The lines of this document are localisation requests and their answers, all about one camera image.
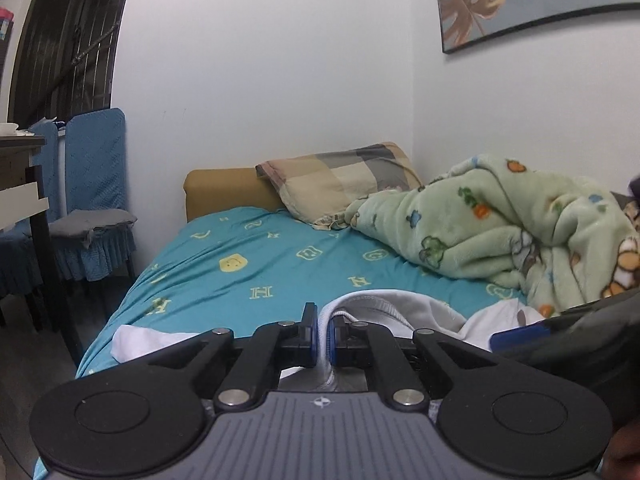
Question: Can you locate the yellow headboard cushion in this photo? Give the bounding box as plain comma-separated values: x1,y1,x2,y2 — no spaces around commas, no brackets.
183,167,287,224

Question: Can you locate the checked beige grey pillow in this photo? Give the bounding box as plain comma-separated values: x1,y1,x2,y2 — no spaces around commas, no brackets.
256,142,426,227

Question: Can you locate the bed with teal printed sheet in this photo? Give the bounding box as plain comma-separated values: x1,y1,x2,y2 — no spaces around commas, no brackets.
32,205,532,480

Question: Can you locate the dark cloth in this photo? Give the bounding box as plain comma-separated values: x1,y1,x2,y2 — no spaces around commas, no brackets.
611,174,640,211

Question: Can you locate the wooden table with black legs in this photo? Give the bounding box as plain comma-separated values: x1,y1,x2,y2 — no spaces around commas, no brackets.
0,134,85,361

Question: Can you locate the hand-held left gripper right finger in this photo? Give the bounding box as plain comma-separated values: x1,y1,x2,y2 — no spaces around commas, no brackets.
325,310,501,413

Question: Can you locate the white hooded sweatshirt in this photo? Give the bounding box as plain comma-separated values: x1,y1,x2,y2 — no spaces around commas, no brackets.
111,290,547,392

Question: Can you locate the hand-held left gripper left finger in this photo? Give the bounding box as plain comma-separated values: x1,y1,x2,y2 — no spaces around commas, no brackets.
145,302,319,413

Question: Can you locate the dark window with metal grille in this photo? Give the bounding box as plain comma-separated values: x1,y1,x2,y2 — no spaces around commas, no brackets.
7,0,139,127

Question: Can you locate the grey seat cloth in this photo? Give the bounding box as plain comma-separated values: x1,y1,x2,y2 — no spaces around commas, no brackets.
47,209,138,251

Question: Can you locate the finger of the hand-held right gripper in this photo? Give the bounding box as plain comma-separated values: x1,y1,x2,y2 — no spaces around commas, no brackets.
489,321,553,353

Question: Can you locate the green printed fleece blanket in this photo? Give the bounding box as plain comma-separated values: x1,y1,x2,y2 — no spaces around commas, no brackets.
345,154,640,319

